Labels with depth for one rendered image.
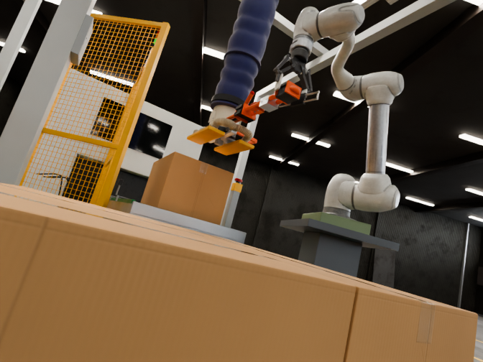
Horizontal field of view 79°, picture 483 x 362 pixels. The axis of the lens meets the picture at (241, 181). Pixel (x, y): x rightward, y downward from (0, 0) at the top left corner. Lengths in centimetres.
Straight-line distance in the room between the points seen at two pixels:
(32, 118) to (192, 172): 110
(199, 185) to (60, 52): 132
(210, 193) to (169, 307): 147
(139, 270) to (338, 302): 29
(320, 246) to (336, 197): 31
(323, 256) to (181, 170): 92
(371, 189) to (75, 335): 155
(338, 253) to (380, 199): 36
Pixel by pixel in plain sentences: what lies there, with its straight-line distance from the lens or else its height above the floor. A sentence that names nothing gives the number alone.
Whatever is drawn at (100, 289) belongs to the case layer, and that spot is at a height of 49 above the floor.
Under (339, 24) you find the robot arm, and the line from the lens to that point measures 136.
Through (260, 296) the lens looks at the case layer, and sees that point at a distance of 38.
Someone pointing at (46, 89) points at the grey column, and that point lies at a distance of 235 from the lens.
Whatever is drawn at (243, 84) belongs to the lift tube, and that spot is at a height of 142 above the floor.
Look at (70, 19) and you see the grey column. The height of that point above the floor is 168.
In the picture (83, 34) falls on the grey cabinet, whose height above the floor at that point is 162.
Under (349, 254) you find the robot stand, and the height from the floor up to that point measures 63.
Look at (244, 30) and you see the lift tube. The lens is 194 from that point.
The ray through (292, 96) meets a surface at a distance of 124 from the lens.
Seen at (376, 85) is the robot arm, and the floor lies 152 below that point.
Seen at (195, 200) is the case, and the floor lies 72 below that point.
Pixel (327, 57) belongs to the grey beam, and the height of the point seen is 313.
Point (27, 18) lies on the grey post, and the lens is 494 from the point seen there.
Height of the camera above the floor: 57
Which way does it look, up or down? 11 degrees up
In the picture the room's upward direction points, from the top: 15 degrees clockwise
